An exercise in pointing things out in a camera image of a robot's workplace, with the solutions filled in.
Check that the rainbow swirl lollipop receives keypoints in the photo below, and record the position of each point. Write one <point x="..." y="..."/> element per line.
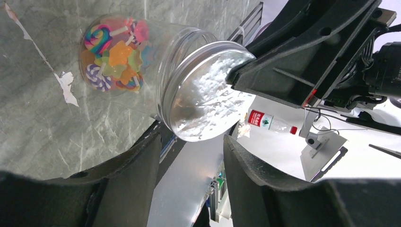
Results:
<point x="134" y="84"/>
<point x="98" y="38"/>

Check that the clear water bottle red label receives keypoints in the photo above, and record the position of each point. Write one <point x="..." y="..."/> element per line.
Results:
<point x="269" y="122"/>

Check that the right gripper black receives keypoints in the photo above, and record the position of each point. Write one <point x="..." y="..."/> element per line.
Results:
<point x="297" y="51"/>

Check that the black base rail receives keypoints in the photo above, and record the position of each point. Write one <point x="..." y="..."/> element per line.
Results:
<point x="171" y="146"/>

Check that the crumpled white tissue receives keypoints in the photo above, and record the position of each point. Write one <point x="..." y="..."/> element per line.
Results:
<point x="243" y="130"/>

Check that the clear plastic cup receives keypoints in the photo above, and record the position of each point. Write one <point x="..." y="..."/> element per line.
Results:
<point x="151" y="48"/>

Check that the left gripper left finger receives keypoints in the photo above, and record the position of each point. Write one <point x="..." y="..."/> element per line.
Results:
<point x="115" y="193"/>

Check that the grey metal bracket stand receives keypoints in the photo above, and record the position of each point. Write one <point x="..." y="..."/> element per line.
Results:
<point x="322" y="151"/>

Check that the purple white swirl lollipop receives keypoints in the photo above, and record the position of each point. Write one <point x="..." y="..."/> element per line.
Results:
<point x="97" y="79"/>

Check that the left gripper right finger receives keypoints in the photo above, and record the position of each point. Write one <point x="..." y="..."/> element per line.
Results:
<point x="263" y="196"/>

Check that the clear round lid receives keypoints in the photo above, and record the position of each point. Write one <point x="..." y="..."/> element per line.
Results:
<point x="197" y="103"/>

